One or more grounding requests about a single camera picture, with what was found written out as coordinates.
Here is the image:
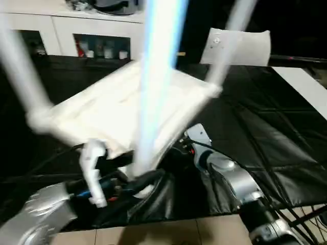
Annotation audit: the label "white plastic table top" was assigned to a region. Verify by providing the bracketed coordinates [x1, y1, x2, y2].
[26, 60, 224, 172]

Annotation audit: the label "white plastic table leg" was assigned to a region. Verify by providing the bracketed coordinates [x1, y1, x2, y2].
[203, 0, 259, 97]
[132, 0, 191, 177]
[0, 13, 57, 134]

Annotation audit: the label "black work mat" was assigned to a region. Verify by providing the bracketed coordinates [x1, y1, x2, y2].
[0, 54, 327, 230]

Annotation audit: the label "small red item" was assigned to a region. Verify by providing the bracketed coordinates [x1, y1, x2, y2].
[77, 41, 87, 58]

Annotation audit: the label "white plastic bag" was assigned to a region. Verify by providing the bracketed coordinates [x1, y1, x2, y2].
[200, 28, 271, 67]

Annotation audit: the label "white cabinet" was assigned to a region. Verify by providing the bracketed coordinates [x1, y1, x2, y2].
[0, 0, 146, 59]

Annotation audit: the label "grey bag on cabinet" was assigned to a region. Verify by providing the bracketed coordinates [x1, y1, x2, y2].
[92, 0, 141, 15]

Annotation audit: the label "grey clutter pile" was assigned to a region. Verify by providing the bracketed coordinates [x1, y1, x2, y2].
[65, 0, 94, 12]

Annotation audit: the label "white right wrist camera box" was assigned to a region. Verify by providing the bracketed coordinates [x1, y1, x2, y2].
[184, 124, 213, 154]

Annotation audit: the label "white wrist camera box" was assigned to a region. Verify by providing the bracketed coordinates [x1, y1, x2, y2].
[78, 140, 109, 207]
[184, 124, 213, 154]

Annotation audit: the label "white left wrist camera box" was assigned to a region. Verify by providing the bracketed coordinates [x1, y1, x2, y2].
[78, 140, 109, 207]

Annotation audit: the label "thin black floor cables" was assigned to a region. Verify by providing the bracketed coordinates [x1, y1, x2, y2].
[291, 204, 327, 230]

